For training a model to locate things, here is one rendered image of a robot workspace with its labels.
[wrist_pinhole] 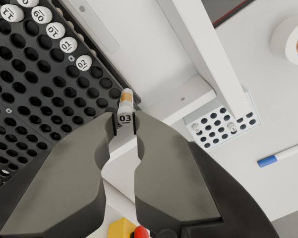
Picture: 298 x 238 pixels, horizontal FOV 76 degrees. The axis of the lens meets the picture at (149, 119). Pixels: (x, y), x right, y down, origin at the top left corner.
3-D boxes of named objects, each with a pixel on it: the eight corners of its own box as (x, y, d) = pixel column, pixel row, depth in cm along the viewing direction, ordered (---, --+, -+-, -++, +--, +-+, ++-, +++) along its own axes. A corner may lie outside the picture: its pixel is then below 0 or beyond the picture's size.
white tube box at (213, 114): (239, 82, 36) (249, 89, 32) (252, 114, 40) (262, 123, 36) (180, 115, 38) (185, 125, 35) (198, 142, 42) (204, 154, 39)
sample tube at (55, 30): (69, 17, 19) (52, 19, 15) (78, 28, 20) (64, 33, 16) (60, 24, 20) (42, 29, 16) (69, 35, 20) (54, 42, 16)
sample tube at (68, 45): (88, 39, 20) (77, 47, 17) (79, 46, 21) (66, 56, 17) (79, 29, 20) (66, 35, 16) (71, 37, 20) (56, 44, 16)
